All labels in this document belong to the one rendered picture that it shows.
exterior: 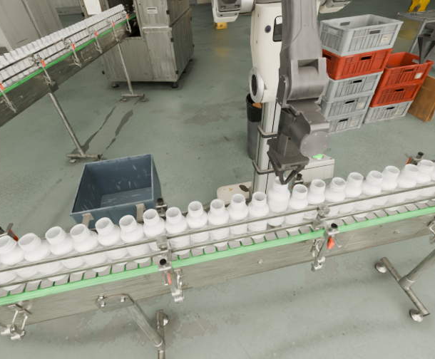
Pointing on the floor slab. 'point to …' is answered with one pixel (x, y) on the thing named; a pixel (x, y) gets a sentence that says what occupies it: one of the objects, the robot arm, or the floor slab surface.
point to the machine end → (151, 42)
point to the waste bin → (254, 116)
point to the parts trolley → (422, 29)
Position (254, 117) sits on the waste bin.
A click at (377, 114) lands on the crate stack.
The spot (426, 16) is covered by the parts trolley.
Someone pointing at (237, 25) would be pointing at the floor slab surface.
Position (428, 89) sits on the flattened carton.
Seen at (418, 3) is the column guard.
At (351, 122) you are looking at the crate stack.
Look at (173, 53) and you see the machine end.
